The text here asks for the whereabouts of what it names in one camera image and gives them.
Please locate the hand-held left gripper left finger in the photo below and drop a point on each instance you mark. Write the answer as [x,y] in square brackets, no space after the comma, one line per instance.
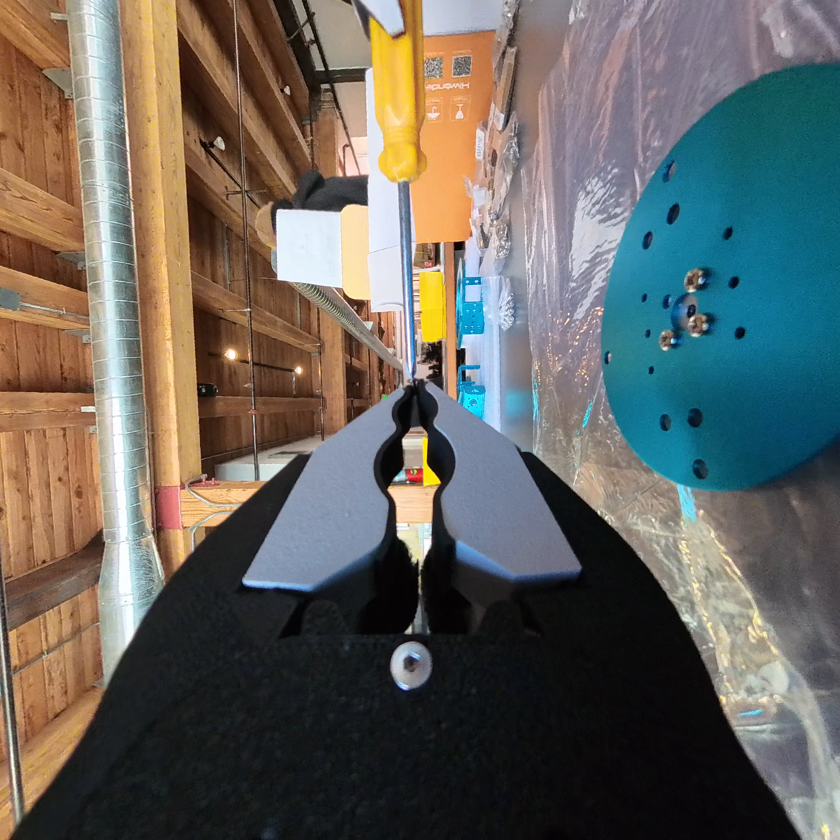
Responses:
[315,525]

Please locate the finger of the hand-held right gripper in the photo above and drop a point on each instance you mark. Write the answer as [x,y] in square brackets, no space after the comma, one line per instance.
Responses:
[387,10]

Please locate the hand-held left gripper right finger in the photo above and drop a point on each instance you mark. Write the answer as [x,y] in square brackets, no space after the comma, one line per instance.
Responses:
[512,525]

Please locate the teal round metal plate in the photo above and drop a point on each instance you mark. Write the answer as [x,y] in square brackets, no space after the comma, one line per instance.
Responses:
[754,394]

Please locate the grey desk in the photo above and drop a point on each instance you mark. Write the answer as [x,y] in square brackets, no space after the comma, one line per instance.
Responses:
[528,65]

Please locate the clear plastic bag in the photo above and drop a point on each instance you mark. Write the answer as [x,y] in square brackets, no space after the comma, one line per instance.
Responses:
[656,558]

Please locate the white foam sheet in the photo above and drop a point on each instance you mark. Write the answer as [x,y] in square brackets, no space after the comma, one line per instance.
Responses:
[508,367]

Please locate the orange cardboard box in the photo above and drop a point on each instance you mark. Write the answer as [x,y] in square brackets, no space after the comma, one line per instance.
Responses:
[453,164]

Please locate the pile of small parts bags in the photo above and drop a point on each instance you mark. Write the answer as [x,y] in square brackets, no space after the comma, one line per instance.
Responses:
[502,157]

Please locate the black bag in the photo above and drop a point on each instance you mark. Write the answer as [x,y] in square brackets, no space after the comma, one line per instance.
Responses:
[334,193]

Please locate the bag of long screws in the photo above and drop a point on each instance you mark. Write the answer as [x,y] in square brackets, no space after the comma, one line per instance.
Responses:
[505,308]

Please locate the yellow box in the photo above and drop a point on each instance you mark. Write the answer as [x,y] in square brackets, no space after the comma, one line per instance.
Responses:
[433,308]

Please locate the small brass screw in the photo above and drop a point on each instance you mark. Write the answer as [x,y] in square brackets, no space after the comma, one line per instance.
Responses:
[669,338]
[695,279]
[699,321]

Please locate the flexible silver duct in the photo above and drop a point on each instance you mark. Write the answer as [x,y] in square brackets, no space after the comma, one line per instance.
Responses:
[341,315]

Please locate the blue U-shaped bracket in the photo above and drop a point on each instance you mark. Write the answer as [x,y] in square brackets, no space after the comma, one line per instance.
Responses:
[472,315]

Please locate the silver ventilation duct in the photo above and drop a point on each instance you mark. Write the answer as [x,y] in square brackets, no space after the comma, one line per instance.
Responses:
[111,262]

